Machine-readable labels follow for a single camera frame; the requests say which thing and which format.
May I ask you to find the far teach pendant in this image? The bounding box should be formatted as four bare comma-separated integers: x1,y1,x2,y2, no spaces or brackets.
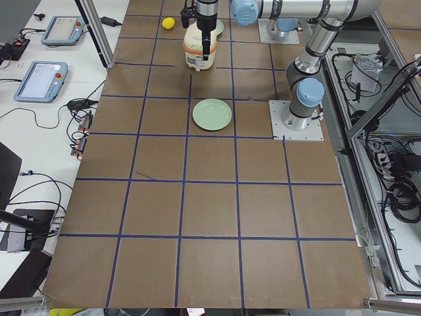
41,16,85,46

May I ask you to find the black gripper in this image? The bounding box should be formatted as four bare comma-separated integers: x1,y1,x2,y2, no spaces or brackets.
195,0,218,61

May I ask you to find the brown paper table mat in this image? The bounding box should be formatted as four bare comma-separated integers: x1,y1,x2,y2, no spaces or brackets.
43,1,371,309

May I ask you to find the black power adapter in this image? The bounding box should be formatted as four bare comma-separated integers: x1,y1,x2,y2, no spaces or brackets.
100,16,122,27

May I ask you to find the left green plate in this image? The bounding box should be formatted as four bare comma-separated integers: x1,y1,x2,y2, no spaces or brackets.
192,99,232,131

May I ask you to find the green plate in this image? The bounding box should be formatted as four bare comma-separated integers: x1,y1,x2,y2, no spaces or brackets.
215,19,224,36
192,99,232,131

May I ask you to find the near teach pendant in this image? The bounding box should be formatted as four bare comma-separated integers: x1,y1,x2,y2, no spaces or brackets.
13,61,68,103

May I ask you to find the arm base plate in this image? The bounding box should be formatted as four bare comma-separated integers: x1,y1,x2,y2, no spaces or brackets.
269,100,324,142
258,18,299,45

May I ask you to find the right green plate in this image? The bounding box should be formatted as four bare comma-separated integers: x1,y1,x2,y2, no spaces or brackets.
215,19,224,36

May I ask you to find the aluminium frame post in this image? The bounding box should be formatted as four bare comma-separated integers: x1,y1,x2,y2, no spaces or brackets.
74,0,116,70

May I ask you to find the white rice cooker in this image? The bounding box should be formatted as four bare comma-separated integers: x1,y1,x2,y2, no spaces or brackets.
183,22,217,71

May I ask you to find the teach pendant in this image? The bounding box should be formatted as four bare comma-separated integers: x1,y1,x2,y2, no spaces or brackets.
13,61,68,103
41,16,85,46

